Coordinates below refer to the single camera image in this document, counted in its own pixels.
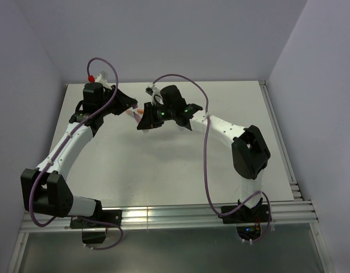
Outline pink marker pen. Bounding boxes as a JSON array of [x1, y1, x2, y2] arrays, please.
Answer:
[[133, 112, 141, 123]]

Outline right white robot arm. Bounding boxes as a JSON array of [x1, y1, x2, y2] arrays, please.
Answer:
[[137, 85, 271, 222]]

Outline purple cable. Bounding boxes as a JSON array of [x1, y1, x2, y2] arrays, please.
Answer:
[[151, 74, 271, 245], [28, 57, 124, 251]]

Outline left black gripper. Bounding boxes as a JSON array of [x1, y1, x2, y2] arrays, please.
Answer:
[[98, 85, 137, 117]]

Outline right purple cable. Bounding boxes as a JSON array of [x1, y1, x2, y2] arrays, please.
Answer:
[[151, 74, 271, 245]]

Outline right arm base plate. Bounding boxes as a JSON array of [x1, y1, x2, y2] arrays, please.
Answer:
[[220, 204, 272, 243]]

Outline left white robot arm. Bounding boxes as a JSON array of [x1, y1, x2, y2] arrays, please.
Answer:
[[20, 82, 138, 227]]

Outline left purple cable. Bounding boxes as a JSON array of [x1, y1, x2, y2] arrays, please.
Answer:
[[28, 57, 124, 251]]

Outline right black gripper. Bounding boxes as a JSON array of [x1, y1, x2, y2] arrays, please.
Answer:
[[137, 101, 175, 130]]

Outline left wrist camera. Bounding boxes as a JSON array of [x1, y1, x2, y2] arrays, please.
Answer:
[[88, 71, 110, 89]]

